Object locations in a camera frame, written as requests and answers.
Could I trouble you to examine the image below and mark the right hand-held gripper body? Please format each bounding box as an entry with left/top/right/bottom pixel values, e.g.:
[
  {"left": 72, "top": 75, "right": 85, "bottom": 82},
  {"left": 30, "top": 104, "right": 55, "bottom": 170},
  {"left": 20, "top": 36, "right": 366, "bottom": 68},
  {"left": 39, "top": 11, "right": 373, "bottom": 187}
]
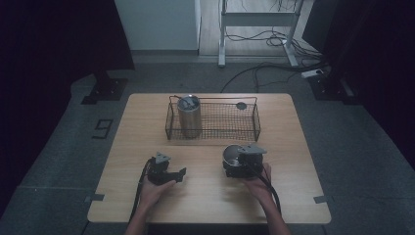
[{"left": 232, "top": 143, "right": 268, "bottom": 180}]

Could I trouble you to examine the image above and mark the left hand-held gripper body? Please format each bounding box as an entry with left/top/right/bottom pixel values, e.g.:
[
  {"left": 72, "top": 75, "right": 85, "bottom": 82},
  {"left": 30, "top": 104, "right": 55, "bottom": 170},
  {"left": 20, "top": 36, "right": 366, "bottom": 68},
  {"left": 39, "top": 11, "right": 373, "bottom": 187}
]
[{"left": 146, "top": 151, "right": 174, "bottom": 187}]

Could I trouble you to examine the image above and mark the silver metal mug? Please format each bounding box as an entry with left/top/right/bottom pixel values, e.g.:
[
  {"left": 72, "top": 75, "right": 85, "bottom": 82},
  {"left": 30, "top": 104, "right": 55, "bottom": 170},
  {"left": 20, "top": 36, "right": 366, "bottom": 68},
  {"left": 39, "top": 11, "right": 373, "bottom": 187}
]
[{"left": 222, "top": 144, "right": 250, "bottom": 171}]

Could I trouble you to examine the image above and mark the brown wire mesh basket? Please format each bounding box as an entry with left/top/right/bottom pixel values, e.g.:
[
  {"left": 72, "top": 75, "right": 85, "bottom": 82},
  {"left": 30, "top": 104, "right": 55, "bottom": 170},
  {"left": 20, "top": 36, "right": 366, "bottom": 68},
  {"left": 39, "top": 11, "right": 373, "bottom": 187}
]
[{"left": 164, "top": 95, "right": 262, "bottom": 143}]

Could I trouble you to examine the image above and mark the stainless steel tumbler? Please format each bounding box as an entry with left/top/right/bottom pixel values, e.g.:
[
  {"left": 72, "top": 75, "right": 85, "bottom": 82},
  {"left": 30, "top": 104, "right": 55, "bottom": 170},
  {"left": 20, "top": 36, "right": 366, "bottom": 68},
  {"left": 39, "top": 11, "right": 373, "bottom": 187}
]
[{"left": 172, "top": 94, "right": 203, "bottom": 139}]

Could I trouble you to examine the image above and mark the person's left hand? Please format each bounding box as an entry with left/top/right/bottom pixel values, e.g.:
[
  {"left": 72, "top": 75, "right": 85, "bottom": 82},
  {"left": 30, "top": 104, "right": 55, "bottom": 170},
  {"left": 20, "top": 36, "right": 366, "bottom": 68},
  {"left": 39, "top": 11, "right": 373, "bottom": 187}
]
[{"left": 138, "top": 177, "right": 178, "bottom": 211}]

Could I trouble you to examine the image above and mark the person's right hand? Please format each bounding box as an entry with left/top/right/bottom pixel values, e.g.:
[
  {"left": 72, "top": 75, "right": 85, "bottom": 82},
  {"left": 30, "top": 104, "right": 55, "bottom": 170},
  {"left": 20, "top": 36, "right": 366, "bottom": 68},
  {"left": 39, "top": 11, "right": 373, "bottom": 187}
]
[{"left": 242, "top": 162, "right": 274, "bottom": 201}]

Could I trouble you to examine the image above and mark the black floor tape marker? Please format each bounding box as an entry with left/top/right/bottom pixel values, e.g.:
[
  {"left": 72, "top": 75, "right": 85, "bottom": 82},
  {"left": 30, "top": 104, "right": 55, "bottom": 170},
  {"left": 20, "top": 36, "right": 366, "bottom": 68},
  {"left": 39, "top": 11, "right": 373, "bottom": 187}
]
[{"left": 91, "top": 118, "right": 115, "bottom": 141}]

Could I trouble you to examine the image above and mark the black stand base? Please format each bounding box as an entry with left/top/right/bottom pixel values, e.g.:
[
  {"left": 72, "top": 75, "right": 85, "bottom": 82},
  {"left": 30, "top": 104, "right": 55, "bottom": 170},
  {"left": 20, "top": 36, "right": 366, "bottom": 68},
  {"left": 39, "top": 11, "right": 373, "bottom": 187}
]
[
  {"left": 307, "top": 72, "right": 360, "bottom": 106},
  {"left": 80, "top": 70, "right": 129, "bottom": 106}
]

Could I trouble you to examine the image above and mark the white power strip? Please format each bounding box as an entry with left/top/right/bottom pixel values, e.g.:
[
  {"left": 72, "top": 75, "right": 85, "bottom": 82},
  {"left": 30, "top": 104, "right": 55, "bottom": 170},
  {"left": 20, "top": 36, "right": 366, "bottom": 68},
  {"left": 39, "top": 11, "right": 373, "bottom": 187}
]
[{"left": 300, "top": 68, "right": 325, "bottom": 79}]

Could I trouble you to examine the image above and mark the white cabinet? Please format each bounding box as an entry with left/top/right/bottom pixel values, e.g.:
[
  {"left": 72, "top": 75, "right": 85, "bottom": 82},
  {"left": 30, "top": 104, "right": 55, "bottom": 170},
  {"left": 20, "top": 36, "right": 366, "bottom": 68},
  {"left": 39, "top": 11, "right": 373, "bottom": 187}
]
[{"left": 114, "top": 0, "right": 203, "bottom": 52}]

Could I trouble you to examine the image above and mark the dark curtain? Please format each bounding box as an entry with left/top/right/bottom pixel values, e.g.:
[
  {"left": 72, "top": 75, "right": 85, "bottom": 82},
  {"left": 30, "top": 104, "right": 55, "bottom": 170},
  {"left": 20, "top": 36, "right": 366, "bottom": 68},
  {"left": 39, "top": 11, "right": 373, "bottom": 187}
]
[
  {"left": 0, "top": 0, "right": 136, "bottom": 216},
  {"left": 300, "top": 0, "right": 415, "bottom": 172}
]

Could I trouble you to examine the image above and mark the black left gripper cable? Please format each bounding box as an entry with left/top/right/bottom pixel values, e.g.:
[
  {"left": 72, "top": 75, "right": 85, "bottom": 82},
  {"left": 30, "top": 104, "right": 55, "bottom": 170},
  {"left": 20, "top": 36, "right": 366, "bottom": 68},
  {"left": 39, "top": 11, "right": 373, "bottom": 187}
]
[{"left": 128, "top": 158, "right": 156, "bottom": 226}]

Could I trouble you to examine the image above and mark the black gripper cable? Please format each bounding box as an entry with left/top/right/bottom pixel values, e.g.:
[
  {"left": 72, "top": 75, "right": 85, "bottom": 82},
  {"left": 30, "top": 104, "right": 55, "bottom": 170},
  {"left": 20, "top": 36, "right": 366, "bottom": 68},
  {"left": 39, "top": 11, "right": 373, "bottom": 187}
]
[
  {"left": 128, "top": 158, "right": 156, "bottom": 226},
  {"left": 249, "top": 164, "right": 283, "bottom": 215}
]

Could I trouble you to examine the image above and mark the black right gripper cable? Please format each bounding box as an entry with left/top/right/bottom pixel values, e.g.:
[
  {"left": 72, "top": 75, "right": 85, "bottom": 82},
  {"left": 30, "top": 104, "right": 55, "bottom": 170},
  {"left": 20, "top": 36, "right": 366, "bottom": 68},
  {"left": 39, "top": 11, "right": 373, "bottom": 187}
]
[{"left": 249, "top": 164, "right": 283, "bottom": 215}]

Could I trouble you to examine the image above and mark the long black floor cable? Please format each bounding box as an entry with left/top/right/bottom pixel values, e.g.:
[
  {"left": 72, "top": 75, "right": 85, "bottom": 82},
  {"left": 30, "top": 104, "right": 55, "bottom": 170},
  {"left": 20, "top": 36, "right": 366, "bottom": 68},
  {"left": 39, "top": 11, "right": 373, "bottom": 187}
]
[{"left": 219, "top": 61, "right": 329, "bottom": 94}]

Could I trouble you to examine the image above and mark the tangle of floor cables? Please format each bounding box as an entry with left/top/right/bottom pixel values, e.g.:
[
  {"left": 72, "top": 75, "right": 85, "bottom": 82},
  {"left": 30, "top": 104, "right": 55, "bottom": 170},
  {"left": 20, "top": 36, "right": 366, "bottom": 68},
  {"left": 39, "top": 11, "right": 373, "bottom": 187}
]
[{"left": 224, "top": 27, "right": 325, "bottom": 61}]

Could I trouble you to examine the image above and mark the white metal desk frame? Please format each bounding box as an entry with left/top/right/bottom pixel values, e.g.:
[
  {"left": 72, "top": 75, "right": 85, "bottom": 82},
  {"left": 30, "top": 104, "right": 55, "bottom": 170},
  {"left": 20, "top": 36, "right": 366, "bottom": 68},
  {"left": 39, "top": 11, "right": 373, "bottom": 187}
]
[{"left": 217, "top": 0, "right": 306, "bottom": 69}]

